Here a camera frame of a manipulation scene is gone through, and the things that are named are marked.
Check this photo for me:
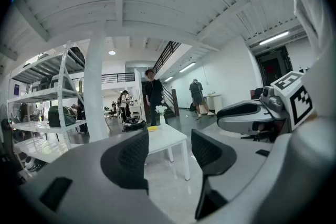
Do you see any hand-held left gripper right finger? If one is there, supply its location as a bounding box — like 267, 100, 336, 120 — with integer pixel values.
191, 129, 238, 220

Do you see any white vase with flowers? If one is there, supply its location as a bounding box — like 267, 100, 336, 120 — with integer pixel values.
155, 105, 168, 130

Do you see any black pressure cooker pot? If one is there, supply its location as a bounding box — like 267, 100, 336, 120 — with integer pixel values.
122, 123, 147, 133

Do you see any white low table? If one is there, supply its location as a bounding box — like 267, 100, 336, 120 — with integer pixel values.
144, 124, 191, 182

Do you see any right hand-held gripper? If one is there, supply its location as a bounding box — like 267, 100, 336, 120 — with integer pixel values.
216, 70, 316, 136

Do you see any dark green bag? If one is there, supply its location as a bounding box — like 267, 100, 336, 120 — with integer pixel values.
47, 105, 77, 128

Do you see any white cabinet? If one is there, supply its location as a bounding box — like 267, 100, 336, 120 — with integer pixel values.
204, 93, 223, 114

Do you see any white pillar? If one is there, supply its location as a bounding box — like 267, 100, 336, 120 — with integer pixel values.
82, 26, 110, 143

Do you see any white metal shelf rack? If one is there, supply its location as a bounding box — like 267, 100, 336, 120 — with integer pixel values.
6, 40, 88, 166

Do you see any long tube ceiling light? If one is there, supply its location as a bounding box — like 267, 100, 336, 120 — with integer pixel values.
258, 30, 290, 46
178, 61, 197, 73

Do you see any black pressure cooker lid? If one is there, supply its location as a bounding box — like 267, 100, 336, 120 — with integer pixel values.
122, 116, 146, 126

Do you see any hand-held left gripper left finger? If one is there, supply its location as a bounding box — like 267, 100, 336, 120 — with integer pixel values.
100, 127, 150, 196

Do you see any black double door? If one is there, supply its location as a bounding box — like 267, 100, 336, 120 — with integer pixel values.
255, 45, 293, 88

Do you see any black staircase railing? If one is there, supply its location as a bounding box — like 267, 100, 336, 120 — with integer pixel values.
151, 40, 182, 76

